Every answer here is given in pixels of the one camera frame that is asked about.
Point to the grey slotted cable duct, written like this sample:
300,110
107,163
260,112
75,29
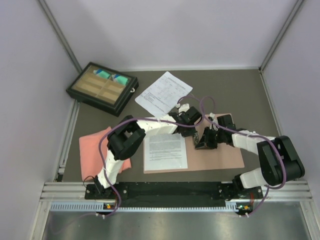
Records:
107,207

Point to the left teal roll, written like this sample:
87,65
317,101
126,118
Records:
102,74

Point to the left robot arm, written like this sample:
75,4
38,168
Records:
123,141

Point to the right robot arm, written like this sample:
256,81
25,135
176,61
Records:
279,161

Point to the chrome folder clip mechanism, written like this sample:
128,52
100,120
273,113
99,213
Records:
195,139

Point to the right aluminium frame post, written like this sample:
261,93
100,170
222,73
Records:
298,5

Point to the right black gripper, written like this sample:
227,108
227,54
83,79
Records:
206,143

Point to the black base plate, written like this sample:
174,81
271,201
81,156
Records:
182,194

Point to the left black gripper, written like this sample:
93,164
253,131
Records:
189,133

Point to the white text document sheet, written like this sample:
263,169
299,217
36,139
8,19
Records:
164,153

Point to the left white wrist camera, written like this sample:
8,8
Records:
182,108

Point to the aluminium frame post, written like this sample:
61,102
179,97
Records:
298,5
59,33

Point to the beige paper folder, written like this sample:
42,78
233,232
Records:
223,157

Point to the teal roll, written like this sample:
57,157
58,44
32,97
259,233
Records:
102,74
120,79

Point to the right teal roll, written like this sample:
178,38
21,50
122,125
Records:
120,79

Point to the left aluminium frame post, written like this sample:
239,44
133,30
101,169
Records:
59,33

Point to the white table form sheet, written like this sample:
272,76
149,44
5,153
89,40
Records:
162,95

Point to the black compartment box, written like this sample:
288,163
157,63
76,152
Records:
100,93

